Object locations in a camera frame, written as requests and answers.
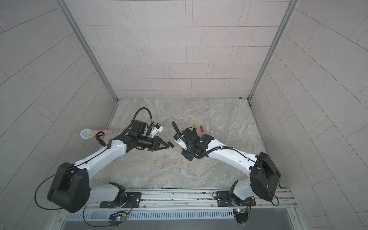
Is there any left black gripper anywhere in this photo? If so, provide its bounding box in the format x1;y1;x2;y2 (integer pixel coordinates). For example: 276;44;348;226
136;136;170;151

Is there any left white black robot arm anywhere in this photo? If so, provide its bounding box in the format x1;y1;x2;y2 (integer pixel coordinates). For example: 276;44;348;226
47;118;170;213

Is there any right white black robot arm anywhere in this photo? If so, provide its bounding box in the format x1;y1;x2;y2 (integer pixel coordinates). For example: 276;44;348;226
172;121;281;206

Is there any pink yellow toy microphone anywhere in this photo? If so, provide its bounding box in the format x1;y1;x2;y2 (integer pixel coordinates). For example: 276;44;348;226
80;128;112;140

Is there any white ventilation grille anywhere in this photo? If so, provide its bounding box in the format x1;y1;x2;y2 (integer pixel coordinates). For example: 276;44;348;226
65;209;235;221

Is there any right circuit board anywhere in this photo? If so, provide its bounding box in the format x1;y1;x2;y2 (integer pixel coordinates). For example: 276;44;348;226
233;209;249;225

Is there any circuit board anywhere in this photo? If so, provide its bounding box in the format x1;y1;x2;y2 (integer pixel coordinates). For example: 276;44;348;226
108;211;128;227
233;209;249;225

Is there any left circuit board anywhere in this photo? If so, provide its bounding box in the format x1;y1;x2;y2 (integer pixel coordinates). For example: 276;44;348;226
108;211;128;227

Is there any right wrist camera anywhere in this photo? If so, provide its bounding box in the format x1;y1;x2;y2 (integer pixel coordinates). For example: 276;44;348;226
173;134;187;150

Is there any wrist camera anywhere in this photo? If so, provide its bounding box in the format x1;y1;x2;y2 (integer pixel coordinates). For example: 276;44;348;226
173;134;187;150
150;123;163;138

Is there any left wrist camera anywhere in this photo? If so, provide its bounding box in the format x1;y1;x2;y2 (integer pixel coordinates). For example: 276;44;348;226
150;123;163;138

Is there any aluminium rail frame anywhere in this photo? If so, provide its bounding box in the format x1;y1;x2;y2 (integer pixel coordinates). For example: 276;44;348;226
81;186;297;210

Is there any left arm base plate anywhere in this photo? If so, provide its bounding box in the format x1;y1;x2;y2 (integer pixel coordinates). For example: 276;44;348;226
99;192;142;209

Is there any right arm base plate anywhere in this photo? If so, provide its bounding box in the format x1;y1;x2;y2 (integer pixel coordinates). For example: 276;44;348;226
212;191;256;207

